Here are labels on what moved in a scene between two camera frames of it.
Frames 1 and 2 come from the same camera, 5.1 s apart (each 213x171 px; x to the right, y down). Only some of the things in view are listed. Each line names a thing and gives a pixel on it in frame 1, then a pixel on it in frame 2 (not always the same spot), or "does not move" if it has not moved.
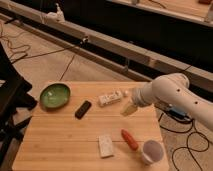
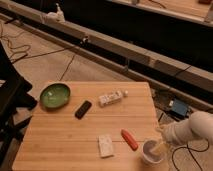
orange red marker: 133,144 does not move
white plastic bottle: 114,97 does not move
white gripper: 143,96 → 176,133
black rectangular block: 82,110 does not move
